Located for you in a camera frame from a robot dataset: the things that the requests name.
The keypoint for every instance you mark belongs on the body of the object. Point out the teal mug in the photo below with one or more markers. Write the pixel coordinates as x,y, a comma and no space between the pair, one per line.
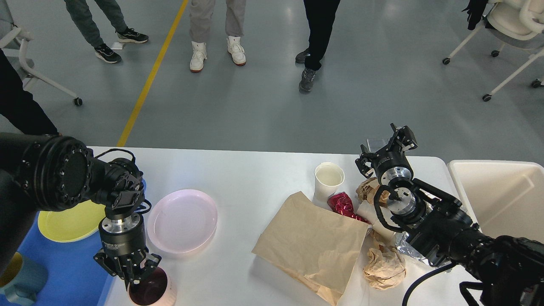
22,280

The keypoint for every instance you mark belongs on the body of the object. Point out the person with tan boots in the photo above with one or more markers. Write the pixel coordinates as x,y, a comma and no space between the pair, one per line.
19,106

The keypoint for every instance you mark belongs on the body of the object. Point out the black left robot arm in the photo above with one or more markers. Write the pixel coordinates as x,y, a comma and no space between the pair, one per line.
56,173

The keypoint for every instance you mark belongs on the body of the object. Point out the silver foil wrapper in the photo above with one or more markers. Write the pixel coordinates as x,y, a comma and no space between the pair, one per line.
399,241

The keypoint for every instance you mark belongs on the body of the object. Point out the crumpled brown paper upper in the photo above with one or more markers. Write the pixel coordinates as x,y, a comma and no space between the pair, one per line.
367,190

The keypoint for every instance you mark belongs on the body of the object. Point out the red foil wrapper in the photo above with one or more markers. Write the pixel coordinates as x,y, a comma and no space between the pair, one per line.
341,203

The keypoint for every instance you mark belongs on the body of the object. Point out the yellow plate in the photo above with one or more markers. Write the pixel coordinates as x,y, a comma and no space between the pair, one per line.
71,225

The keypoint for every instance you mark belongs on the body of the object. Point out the white rolling chair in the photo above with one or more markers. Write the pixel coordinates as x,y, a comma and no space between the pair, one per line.
516,23

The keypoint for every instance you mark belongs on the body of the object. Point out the crumpled brown paper ball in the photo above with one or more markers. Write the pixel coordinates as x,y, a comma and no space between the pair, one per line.
386,268

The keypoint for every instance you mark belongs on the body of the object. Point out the person in black trousers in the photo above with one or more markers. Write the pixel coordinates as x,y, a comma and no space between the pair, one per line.
320,15

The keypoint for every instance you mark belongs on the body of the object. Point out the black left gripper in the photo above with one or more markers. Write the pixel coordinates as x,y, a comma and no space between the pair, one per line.
124,252

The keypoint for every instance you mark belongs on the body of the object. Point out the blue plastic tray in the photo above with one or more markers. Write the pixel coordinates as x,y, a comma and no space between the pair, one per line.
74,278

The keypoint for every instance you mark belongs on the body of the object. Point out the brown paper bag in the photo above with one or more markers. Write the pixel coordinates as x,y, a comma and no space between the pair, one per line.
313,245

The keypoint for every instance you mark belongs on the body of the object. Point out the tipped white paper cup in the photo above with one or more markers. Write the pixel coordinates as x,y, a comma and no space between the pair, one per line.
367,211

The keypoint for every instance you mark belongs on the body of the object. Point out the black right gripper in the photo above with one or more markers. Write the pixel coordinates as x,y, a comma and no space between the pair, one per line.
389,166

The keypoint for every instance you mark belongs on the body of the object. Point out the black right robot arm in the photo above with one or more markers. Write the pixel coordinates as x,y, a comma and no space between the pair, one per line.
509,271

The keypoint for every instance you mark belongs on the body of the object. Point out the white plastic bin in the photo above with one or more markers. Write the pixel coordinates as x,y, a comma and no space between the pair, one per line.
503,197

